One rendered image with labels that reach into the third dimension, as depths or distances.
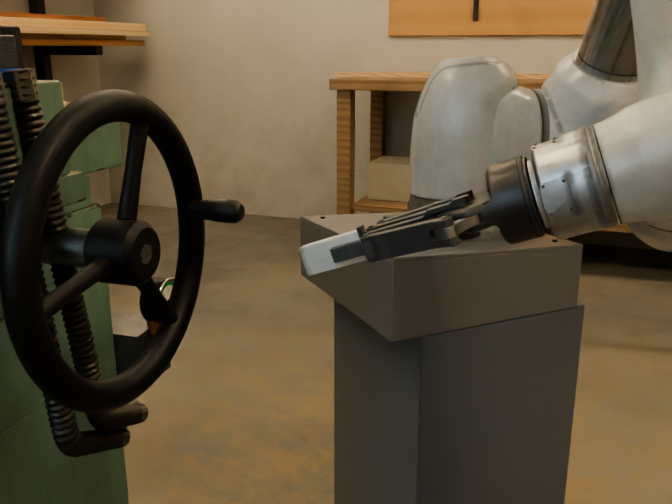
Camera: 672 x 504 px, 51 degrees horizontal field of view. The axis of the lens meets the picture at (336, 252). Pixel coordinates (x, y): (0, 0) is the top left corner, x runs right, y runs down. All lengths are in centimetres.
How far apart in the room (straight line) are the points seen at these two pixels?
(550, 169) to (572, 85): 51
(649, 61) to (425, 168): 41
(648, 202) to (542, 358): 58
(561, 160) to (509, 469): 70
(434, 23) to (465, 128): 284
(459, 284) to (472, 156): 20
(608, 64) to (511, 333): 41
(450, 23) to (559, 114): 278
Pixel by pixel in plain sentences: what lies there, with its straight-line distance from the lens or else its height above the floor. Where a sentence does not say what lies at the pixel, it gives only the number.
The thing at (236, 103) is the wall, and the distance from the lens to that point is 434.
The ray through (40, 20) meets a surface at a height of 111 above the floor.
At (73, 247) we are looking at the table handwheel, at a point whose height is 82.
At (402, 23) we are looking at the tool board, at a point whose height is 111.
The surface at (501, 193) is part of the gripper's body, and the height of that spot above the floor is 87.
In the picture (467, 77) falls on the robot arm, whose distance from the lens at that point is 109.
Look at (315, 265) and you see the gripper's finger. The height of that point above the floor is 78.
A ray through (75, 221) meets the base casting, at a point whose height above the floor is 79.
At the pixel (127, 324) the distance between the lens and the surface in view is 103.
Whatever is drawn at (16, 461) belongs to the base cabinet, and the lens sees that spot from 89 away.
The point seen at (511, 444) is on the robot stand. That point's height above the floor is 38.
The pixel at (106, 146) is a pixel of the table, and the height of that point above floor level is 87.
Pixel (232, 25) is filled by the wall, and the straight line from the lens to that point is 434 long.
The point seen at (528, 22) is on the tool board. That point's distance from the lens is 382.
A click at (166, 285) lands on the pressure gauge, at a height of 68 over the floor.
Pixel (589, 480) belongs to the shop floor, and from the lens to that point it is 187.
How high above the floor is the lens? 99
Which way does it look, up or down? 16 degrees down
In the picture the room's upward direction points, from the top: straight up
